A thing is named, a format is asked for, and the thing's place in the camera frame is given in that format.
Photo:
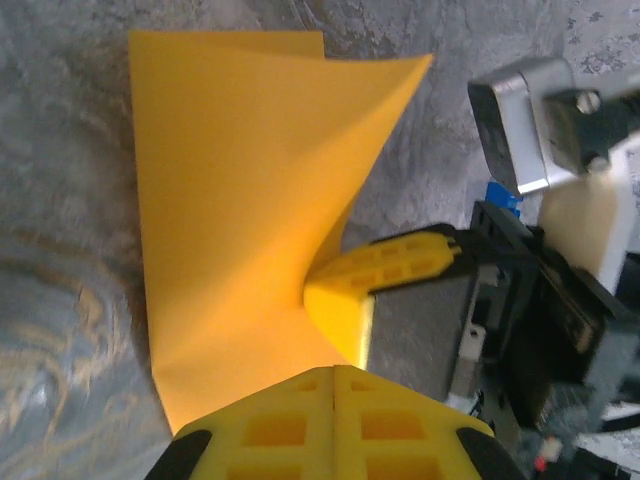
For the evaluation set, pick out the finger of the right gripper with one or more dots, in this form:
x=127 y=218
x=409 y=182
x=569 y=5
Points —
x=390 y=248
x=345 y=320

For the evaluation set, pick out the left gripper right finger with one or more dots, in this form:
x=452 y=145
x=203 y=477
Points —
x=400 y=435

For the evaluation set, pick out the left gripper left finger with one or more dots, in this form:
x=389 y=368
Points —
x=270 y=435

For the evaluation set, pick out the orange paper sheet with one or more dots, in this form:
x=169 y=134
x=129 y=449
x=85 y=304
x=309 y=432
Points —
x=240 y=175

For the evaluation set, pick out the small blue clip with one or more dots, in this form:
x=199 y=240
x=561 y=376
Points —
x=502 y=196

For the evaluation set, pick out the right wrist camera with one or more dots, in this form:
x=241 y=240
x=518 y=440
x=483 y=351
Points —
x=530 y=125

